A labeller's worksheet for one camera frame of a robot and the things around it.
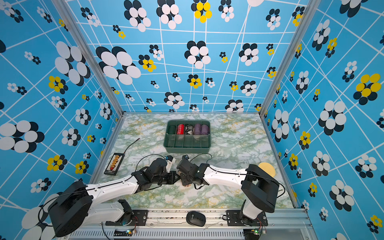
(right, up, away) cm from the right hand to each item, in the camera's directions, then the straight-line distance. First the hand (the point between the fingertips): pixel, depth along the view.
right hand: (184, 178), depth 84 cm
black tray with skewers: (-44, +6, +7) cm, 45 cm away
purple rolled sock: (+7, +28, +19) cm, 35 cm away
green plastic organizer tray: (-1, +22, +19) cm, 29 cm away
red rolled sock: (-4, +28, +18) cm, 33 cm away
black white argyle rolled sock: (+1, +27, +18) cm, 33 cm away
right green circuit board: (+33, -21, -13) cm, 42 cm away
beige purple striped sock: (+2, -4, -1) cm, 5 cm away
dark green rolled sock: (-11, +27, +19) cm, 35 cm away
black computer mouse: (+6, -15, -12) cm, 21 cm away
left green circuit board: (-29, -22, -12) cm, 39 cm away
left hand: (-1, +1, -2) cm, 3 cm away
